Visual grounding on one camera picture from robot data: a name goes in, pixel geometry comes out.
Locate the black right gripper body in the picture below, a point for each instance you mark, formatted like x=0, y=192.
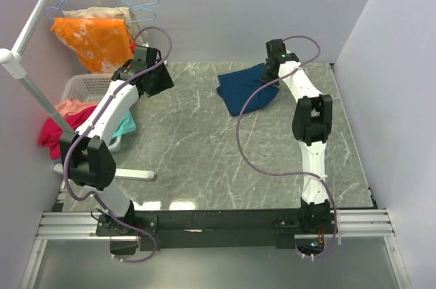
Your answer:
x=268, y=76

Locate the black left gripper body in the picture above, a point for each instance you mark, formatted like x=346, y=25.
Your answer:
x=161, y=80

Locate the blue t-shirt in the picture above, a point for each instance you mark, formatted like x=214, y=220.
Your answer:
x=236, y=87

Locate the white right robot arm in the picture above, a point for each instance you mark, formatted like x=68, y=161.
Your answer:
x=311, y=127

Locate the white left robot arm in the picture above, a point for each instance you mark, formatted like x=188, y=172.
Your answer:
x=88, y=165

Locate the teal garment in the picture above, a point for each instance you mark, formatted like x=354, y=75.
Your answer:
x=126, y=126

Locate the orange patterned cloth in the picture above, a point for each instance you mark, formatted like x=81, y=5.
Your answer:
x=101, y=44

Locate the white plastic laundry basket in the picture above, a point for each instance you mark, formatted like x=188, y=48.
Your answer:
x=86, y=87

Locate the beige cloth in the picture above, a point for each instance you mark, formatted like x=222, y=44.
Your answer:
x=122, y=13

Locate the pink t-shirt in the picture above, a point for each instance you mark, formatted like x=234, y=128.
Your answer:
x=75, y=111

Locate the magenta t-shirt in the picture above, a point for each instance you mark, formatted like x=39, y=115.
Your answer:
x=50, y=137

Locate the white clothes rack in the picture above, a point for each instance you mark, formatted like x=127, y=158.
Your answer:
x=49, y=64

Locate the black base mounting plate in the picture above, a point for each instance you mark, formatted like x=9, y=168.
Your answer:
x=158, y=230

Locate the aluminium rail frame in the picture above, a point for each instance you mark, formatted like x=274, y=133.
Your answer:
x=359, y=223

